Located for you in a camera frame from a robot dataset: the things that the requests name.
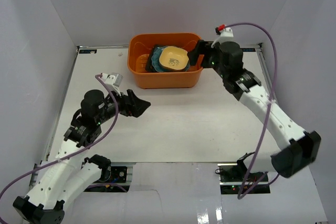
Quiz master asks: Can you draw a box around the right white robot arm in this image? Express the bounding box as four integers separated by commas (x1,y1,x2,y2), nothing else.
187,40,321,178

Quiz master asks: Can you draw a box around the teal scalloped round plate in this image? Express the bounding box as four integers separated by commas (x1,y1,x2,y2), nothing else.
151,46,190,72

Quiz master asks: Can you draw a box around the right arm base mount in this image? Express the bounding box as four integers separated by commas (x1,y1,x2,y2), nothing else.
215,163,270,195

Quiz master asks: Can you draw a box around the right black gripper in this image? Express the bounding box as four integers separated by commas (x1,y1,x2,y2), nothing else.
186,40,227,79

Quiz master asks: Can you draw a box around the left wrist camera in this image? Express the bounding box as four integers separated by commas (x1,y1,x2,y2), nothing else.
101,73,123,92

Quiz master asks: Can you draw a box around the left blue corner label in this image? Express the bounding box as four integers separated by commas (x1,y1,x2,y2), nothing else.
78,49,97,54

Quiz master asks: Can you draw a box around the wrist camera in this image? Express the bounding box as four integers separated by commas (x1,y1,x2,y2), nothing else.
214,25,234,44
101,73,123,92

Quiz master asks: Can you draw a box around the small yellow square dish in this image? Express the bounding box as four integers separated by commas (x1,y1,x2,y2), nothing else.
159,46,189,72

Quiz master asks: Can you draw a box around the orange plastic bin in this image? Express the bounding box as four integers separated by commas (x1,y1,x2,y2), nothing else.
128,33,203,89

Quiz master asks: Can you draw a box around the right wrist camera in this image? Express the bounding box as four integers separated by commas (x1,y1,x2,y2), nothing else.
214,25,234,44

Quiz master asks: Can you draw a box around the black amber square plate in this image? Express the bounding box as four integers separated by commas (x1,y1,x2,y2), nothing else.
145,45,165,72

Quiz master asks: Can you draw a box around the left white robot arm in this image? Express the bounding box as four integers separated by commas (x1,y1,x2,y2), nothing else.
13,90,151,223

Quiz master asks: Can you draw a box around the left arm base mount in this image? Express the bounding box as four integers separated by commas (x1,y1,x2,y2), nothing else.
85,166,130,193

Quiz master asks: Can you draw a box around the blue corner label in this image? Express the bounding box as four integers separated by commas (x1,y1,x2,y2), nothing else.
242,48,256,52
78,49,97,54

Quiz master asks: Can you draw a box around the right blue corner label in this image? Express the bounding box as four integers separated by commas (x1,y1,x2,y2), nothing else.
242,48,256,52

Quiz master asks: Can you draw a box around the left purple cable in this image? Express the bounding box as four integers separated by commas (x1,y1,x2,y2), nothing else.
0,73,129,222

